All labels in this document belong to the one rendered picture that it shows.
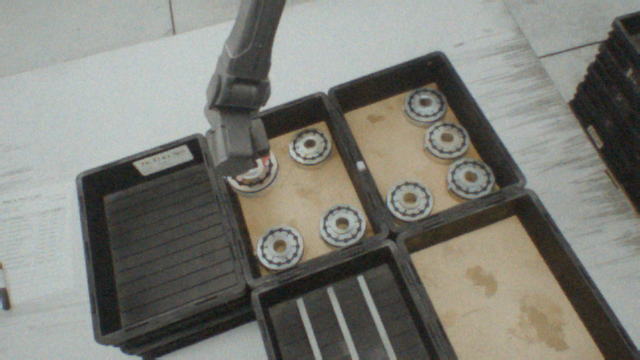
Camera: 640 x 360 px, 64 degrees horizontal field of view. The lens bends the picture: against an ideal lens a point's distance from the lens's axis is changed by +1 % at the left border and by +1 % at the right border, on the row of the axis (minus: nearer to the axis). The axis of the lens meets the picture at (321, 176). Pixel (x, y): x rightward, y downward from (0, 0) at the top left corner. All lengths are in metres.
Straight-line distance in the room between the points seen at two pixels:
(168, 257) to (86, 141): 0.56
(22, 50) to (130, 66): 1.49
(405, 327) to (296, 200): 0.37
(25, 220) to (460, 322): 1.14
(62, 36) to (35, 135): 1.45
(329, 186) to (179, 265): 0.38
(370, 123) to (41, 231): 0.91
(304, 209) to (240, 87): 0.47
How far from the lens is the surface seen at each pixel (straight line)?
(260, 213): 1.17
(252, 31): 0.71
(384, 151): 1.21
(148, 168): 1.25
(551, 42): 2.67
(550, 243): 1.10
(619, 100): 2.00
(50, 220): 1.53
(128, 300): 1.19
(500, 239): 1.14
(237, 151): 0.75
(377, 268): 1.09
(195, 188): 1.24
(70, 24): 3.16
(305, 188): 1.18
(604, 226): 1.38
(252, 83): 0.76
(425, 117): 1.24
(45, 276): 1.47
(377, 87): 1.25
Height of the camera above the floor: 1.87
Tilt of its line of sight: 61 degrees down
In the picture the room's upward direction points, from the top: 11 degrees counter-clockwise
